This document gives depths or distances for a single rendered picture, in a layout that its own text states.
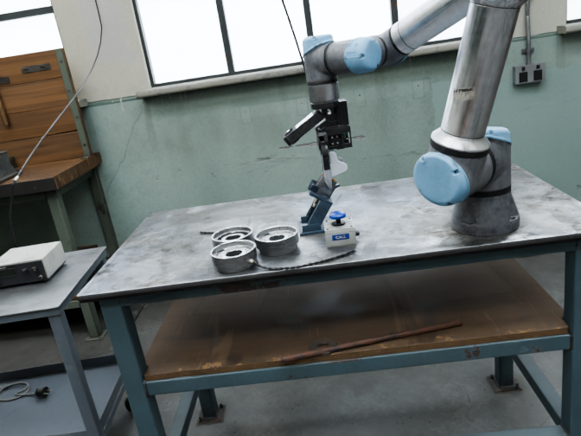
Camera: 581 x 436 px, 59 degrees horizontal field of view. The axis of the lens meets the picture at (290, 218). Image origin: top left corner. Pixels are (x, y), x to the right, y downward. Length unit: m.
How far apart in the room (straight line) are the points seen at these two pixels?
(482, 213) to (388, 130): 1.69
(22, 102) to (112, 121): 0.44
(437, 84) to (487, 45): 1.87
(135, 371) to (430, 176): 0.83
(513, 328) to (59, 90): 2.38
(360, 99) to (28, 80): 1.69
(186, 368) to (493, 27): 1.00
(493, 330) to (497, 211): 0.30
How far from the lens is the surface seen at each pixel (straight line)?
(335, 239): 1.21
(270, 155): 2.84
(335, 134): 1.27
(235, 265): 1.15
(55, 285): 1.74
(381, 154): 2.86
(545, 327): 1.38
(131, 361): 1.35
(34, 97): 3.00
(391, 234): 1.26
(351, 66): 1.18
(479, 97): 1.03
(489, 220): 1.21
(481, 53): 1.01
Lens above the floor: 1.26
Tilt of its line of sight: 19 degrees down
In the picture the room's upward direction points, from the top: 9 degrees counter-clockwise
